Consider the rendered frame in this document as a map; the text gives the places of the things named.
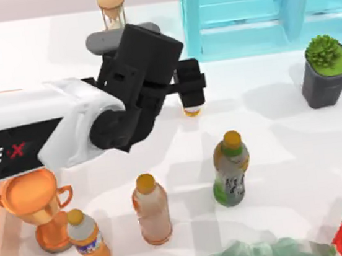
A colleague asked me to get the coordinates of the pale green crumpled object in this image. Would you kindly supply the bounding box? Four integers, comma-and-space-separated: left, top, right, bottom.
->
189, 227, 338, 256

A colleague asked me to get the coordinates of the pale pink bottle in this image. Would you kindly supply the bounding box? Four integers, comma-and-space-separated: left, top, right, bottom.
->
129, 170, 175, 249

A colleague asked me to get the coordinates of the grey pot with green plant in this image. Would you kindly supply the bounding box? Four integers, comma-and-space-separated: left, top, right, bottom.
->
294, 32, 342, 111

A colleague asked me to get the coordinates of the orange trophy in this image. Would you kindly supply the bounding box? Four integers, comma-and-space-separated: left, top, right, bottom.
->
0, 164, 81, 256

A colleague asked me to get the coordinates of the orange bottle with grey label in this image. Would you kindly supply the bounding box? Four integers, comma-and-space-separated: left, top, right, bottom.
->
64, 204, 112, 256

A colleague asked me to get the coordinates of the green bottle with orange cap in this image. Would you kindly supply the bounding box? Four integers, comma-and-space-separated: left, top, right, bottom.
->
205, 128, 257, 210

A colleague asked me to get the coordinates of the wooden hourglass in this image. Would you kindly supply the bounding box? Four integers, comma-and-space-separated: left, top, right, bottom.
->
96, 0, 130, 32

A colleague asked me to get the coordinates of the small orange bottle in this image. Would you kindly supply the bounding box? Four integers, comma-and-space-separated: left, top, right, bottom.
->
183, 104, 203, 119

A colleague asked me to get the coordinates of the light blue rack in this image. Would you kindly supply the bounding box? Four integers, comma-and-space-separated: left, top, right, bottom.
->
178, 0, 342, 64

